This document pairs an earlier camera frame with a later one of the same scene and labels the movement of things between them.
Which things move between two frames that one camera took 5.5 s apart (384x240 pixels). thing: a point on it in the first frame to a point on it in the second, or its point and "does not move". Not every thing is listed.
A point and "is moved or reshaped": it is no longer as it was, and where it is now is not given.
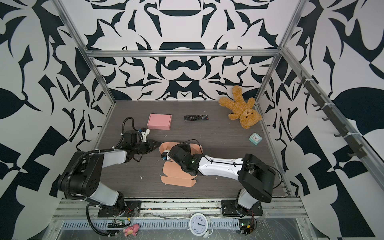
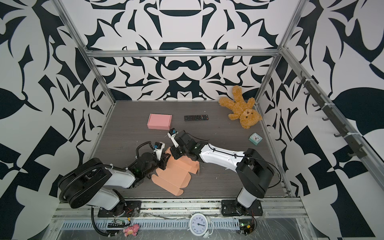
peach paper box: (175, 175) is moved or reshaped
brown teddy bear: (243, 110) does not move
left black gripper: (150, 143) to (163, 161)
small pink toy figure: (132, 230) does not move
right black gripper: (187, 147) to (173, 150)
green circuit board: (120, 221) does not move
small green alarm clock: (255, 139) does not move
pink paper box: (160, 121) does not move
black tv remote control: (195, 117) does not move
